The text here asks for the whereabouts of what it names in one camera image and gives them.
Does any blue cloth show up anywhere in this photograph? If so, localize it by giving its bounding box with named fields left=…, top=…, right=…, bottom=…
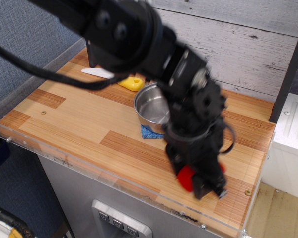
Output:
left=141, top=124, right=164, bottom=139

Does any silver button panel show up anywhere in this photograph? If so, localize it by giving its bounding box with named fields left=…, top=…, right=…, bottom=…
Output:
left=91, top=199, right=153, bottom=238

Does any stainless steel pot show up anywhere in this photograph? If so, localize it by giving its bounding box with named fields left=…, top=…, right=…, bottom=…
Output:
left=133, top=83, right=170, bottom=134

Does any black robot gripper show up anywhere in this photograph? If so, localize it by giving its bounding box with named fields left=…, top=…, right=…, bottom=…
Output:
left=164, top=123, right=228, bottom=200

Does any clear acrylic guard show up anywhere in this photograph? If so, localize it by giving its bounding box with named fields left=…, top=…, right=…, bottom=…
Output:
left=0, top=118, right=271, bottom=238

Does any dark left post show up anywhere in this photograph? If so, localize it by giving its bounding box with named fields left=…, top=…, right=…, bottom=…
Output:
left=86, top=40, right=98, bottom=68

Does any dark post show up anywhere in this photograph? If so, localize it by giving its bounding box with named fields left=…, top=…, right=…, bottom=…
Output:
left=269, top=40, right=298, bottom=123
left=86, top=40, right=98, bottom=68

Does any red toy sushi box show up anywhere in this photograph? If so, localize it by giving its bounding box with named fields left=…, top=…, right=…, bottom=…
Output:
left=176, top=165, right=219, bottom=197

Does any white aluminium side unit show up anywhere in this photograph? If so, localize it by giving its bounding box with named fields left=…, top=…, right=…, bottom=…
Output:
left=262, top=93, right=298, bottom=197

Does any yellow white toy knife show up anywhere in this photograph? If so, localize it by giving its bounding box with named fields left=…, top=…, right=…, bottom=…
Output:
left=81, top=68, right=145, bottom=92

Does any dark right post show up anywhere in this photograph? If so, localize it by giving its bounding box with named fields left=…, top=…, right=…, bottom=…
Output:
left=269, top=40, right=298, bottom=123

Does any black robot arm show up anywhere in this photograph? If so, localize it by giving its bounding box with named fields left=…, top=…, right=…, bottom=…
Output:
left=0, top=0, right=227, bottom=199

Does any black cable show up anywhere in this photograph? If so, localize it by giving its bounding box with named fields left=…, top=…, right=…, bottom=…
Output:
left=0, top=207, right=34, bottom=238

